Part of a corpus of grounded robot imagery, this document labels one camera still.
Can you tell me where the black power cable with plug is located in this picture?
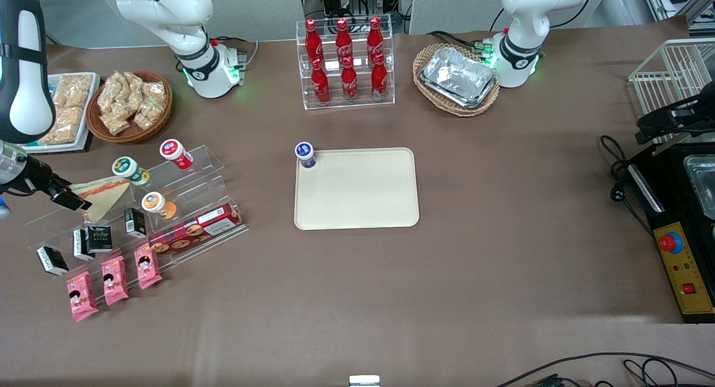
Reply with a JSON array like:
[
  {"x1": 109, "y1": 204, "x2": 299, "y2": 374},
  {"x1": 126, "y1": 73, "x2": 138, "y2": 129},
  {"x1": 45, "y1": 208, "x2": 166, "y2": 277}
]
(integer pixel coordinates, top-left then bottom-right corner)
[{"x1": 599, "y1": 135, "x2": 655, "y2": 238}]

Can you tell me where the light wicker basket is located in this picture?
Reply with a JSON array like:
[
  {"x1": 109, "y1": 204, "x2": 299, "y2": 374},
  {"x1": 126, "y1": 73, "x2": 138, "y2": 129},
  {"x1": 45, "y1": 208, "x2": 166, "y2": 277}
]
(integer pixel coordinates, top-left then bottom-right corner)
[{"x1": 413, "y1": 43, "x2": 501, "y2": 118}]

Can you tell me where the white rectangular snack tray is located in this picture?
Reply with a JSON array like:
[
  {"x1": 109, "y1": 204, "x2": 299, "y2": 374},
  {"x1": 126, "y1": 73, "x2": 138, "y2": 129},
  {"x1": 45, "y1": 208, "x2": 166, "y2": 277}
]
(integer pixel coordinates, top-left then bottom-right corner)
[{"x1": 21, "y1": 73, "x2": 101, "y2": 153}]

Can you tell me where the red emergency stop button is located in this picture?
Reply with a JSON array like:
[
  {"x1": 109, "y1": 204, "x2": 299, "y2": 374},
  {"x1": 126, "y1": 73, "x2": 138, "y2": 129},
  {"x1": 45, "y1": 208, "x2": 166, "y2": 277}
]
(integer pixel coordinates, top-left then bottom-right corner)
[{"x1": 657, "y1": 232, "x2": 684, "y2": 254}]

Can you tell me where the red lid yogurt cup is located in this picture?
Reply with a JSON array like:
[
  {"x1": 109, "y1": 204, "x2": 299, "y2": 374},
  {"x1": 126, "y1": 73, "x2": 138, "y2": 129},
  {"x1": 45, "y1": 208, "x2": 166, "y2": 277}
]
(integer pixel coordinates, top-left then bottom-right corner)
[{"x1": 159, "y1": 139, "x2": 194, "y2": 170}]

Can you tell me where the pink snack packet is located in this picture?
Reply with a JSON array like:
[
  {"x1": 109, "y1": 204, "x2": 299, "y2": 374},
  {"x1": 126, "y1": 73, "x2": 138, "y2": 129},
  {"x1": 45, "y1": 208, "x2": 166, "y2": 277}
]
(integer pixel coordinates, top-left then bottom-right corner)
[
  {"x1": 101, "y1": 256, "x2": 130, "y2": 307},
  {"x1": 134, "y1": 245, "x2": 164, "y2": 290},
  {"x1": 66, "y1": 271, "x2": 99, "y2": 323}
]

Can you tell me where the red cola bottle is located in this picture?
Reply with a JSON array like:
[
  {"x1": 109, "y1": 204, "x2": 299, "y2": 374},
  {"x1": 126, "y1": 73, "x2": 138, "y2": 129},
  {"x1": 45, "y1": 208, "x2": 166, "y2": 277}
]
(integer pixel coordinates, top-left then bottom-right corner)
[
  {"x1": 311, "y1": 58, "x2": 331, "y2": 105},
  {"x1": 370, "y1": 53, "x2": 389, "y2": 101},
  {"x1": 335, "y1": 18, "x2": 354, "y2": 64},
  {"x1": 366, "y1": 17, "x2": 385, "y2": 61},
  {"x1": 340, "y1": 56, "x2": 359, "y2": 102},
  {"x1": 304, "y1": 20, "x2": 325, "y2": 65}
]

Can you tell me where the yellow control panel box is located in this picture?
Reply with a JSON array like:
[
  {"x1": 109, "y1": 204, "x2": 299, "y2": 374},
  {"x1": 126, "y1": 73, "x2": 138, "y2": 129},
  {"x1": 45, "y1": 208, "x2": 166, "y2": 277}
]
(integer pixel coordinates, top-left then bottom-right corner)
[{"x1": 652, "y1": 221, "x2": 715, "y2": 324}]

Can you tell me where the aluminium foil tray stack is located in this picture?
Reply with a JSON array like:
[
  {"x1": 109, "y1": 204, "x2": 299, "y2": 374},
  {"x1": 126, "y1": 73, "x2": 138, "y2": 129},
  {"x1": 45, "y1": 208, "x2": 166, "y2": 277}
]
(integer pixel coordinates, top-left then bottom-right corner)
[{"x1": 420, "y1": 46, "x2": 498, "y2": 110}]

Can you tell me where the metal pan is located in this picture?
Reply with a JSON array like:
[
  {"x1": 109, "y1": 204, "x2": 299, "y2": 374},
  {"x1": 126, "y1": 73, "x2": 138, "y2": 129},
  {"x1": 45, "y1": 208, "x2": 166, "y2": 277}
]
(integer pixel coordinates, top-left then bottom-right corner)
[{"x1": 682, "y1": 154, "x2": 715, "y2": 221}]

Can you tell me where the clear pack of crispy snacks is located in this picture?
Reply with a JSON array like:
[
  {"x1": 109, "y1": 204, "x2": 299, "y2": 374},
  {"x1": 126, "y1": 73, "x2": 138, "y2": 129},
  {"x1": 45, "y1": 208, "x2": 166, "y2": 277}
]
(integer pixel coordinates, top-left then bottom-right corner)
[
  {"x1": 51, "y1": 74, "x2": 94, "y2": 109},
  {"x1": 40, "y1": 107, "x2": 85, "y2": 146}
]

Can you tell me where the green lid yogurt cup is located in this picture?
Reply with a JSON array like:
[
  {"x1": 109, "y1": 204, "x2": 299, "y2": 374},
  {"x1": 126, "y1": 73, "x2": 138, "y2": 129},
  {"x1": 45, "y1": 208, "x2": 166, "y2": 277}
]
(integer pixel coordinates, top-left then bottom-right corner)
[{"x1": 112, "y1": 156, "x2": 150, "y2": 187}]

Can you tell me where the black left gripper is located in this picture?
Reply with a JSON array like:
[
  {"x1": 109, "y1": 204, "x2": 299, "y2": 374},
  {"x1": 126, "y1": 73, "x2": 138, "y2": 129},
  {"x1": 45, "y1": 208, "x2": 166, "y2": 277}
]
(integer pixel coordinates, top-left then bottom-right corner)
[{"x1": 636, "y1": 91, "x2": 715, "y2": 145}]

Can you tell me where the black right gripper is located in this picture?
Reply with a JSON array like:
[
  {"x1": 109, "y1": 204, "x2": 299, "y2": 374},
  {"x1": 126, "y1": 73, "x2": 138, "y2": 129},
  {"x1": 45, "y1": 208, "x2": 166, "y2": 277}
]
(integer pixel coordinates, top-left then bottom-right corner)
[{"x1": 16, "y1": 155, "x2": 93, "y2": 212}]

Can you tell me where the cream plastic tray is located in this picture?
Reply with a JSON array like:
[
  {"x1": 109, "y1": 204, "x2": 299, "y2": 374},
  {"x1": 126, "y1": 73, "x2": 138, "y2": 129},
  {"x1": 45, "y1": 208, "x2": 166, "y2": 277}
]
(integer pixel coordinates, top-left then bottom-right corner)
[{"x1": 294, "y1": 147, "x2": 420, "y2": 231}]

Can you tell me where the looped black cable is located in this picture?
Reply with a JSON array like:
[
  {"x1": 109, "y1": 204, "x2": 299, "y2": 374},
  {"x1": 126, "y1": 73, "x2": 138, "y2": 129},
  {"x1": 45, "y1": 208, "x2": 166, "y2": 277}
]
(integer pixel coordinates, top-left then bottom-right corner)
[{"x1": 623, "y1": 358, "x2": 681, "y2": 387}]

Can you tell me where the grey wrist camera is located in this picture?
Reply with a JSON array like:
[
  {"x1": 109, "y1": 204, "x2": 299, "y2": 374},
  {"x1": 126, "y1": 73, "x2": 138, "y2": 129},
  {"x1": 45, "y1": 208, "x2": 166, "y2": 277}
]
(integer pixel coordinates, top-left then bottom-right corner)
[{"x1": 0, "y1": 141, "x2": 28, "y2": 182}]

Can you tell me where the clear acrylic bottle rack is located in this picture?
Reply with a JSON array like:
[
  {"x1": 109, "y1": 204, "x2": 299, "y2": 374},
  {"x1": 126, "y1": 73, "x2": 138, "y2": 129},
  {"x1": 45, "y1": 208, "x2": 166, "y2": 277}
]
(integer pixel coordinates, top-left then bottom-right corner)
[{"x1": 296, "y1": 16, "x2": 395, "y2": 111}]

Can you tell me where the left arm base cable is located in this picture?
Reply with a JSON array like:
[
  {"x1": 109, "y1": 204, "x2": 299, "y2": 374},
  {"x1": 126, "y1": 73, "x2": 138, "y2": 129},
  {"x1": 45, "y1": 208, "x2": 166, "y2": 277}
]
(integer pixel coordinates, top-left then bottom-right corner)
[{"x1": 427, "y1": 30, "x2": 495, "y2": 59}]

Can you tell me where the small black carton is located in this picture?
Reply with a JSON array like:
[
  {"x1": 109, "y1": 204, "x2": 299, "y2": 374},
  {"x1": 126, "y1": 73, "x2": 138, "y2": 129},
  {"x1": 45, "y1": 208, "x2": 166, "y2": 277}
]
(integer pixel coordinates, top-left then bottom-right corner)
[
  {"x1": 123, "y1": 208, "x2": 147, "y2": 239},
  {"x1": 36, "y1": 246, "x2": 69, "y2": 277},
  {"x1": 85, "y1": 225, "x2": 113, "y2": 253},
  {"x1": 73, "y1": 229, "x2": 96, "y2": 262}
]

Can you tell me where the blue lid yogurt cup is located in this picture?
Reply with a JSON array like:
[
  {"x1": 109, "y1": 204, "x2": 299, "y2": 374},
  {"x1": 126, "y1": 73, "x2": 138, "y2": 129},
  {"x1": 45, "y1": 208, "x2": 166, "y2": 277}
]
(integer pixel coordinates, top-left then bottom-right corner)
[{"x1": 294, "y1": 142, "x2": 318, "y2": 170}]

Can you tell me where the dark red cookie box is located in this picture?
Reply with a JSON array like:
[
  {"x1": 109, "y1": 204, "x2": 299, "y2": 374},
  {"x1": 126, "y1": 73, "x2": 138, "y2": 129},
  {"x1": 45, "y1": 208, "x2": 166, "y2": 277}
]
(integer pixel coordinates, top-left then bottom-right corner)
[{"x1": 148, "y1": 204, "x2": 245, "y2": 256}]

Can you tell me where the long black cable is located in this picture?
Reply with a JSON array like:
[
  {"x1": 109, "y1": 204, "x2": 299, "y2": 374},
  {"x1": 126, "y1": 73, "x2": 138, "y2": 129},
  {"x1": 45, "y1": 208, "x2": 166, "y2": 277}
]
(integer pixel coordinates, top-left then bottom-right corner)
[{"x1": 496, "y1": 352, "x2": 715, "y2": 387}]

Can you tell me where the dark brown wicker basket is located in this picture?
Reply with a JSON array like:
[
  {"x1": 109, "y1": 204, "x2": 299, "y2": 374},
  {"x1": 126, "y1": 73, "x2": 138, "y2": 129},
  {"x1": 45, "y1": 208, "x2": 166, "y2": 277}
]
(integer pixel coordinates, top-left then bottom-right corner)
[{"x1": 87, "y1": 70, "x2": 174, "y2": 145}]

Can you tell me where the white wire basket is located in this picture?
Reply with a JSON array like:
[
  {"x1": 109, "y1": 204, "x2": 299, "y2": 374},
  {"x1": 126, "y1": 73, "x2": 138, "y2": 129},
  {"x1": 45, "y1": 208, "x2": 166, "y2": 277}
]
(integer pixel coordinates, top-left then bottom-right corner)
[{"x1": 628, "y1": 38, "x2": 715, "y2": 145}]

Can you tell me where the black heating appliance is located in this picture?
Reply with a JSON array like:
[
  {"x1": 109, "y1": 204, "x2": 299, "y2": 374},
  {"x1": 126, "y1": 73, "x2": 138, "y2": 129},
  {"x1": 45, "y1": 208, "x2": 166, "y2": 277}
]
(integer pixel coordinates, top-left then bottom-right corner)
[{"x1": 628, "y1": 142, "x2": 715, "y2": 231}]

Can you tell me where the orange lid yogurt cup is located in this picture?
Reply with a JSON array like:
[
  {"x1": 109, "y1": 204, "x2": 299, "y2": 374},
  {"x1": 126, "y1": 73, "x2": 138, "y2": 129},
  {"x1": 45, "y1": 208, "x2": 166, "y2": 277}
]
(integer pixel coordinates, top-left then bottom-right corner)
[{"x1": 141, "y1": 192, "x2": 178, "y2": 221}]

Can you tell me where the clear bag of puffed snacks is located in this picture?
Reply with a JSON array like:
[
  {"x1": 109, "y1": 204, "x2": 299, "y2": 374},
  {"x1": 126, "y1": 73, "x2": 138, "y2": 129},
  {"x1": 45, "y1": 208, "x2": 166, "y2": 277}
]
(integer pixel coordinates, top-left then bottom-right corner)
[
  {"x1": 122, "y1": 71, "x2": 145, "y2": 98},
  {"x1": 101, "y1": 112, "x2": 132, "y2": 136},
  {"x1": 98, "y1": 74, "x2": 128, "y2": 116},
  {"x1": 133, "y1": 99, "x2": 163, "y2": 131},
  {"x1": 142, "y1": 81, "x2": 169, "y2": 106}
]

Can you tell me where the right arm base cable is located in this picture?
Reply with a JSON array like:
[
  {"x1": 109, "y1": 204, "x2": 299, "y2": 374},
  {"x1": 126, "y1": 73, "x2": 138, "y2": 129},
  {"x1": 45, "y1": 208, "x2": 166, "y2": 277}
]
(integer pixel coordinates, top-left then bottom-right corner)
[{"x1": 212, "y1": 36, "x2": 261, "y2": 70}]

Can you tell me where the grey partition panel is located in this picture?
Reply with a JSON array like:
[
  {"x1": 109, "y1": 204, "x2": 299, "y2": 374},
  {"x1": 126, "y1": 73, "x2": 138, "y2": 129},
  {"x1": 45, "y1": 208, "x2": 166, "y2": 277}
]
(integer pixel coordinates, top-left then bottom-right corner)
[
  {"x1": 92, "y1": 0, "x2": 306, "y2": 42},
  {"x1": 409, "y1": 0, "x2": 507, "y2": 36}
]

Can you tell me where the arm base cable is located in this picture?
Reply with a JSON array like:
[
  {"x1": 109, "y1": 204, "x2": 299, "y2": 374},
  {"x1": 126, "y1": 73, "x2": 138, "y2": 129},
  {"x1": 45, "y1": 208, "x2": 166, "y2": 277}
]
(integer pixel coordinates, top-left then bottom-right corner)
[
  {"x1": 212, "y1": 36, "x2": 261, "y2": 70},
  {"x1": 427, "y1": 30, "x2": 495, "y2": 59}
]

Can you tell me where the clear acrylic tiered stand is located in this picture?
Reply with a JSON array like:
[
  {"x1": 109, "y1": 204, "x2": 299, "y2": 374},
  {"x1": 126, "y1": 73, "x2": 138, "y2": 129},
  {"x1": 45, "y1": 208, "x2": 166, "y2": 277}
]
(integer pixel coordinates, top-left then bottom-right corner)
[{"x1": 25, "y1": 145, "x2": 249, "y2": 307}]

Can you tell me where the triangle sandwich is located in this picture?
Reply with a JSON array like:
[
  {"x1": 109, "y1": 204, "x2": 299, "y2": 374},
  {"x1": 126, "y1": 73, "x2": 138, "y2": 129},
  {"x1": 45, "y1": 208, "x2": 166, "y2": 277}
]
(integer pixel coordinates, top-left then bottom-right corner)
[{"x1": 70, "y1": 176, "x2": 132, "y2": 224}]

